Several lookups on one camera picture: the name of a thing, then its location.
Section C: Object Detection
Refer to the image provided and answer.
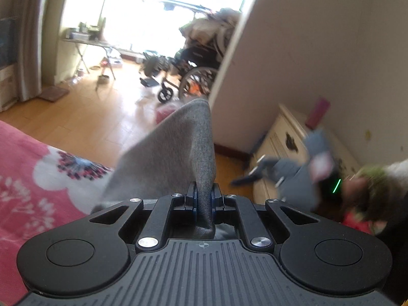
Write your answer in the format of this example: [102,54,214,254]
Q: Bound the grey sweatpants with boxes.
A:
[92,99,236,240]

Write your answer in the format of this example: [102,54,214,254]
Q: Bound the person green sleeve forearm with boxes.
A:
[355,160,407,235]

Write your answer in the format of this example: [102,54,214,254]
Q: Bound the folding table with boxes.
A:
[62,23,123,88]

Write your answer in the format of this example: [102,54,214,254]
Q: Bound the person right hand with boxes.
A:
[341,175,388,222]

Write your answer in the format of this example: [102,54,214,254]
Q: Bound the pink box on cabinet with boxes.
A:
[305,97,330,130]

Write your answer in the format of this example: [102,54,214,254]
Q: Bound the pink bag on floor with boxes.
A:
[155,105,178,124]

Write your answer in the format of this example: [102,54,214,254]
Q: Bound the wheelchair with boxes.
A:
[140,28,234,104]

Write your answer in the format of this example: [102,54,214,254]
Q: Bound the pink floral blanket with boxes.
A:
[1,122,113,305]

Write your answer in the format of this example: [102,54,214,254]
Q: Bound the metal pet bowl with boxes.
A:
[97,75,110,85]

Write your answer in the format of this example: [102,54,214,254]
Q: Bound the laundry pile on wheelchair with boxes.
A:
[179,8,241,45]

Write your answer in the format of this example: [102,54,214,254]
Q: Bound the brown floor mat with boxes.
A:
[38,86,70,102]

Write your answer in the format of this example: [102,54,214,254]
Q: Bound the white water dispenser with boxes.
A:
[0,63,18,112]

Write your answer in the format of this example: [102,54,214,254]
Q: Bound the olive cabinet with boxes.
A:
[41,0,66,86]

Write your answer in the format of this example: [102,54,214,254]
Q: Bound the blue water bottle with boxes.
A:
[0,17,18,68]

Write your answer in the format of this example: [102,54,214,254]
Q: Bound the beige curtain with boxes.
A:
[15,0,46,101]

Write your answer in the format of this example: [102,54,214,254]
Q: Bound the cream cabinet with handle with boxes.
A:
[248,104,361,207]

